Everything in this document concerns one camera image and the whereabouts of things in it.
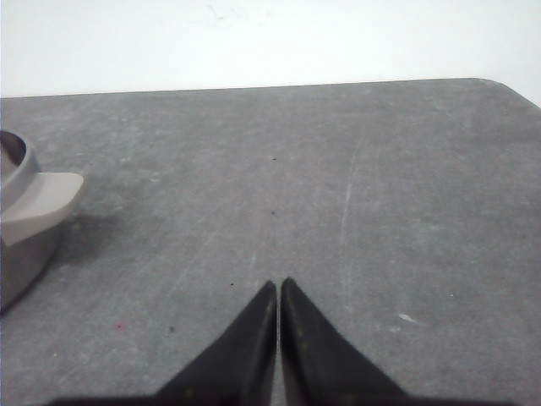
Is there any stainless steel steamer pot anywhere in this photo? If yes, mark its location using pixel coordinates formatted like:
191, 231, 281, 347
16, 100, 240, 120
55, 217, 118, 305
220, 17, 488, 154
1, 130, 85, 312

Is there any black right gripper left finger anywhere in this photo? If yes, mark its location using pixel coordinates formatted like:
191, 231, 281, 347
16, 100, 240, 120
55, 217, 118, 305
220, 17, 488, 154
156, 281, 276, 405

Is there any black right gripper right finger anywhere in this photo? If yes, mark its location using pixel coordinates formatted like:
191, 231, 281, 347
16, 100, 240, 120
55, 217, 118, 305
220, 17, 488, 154
280, 277, 407, 405

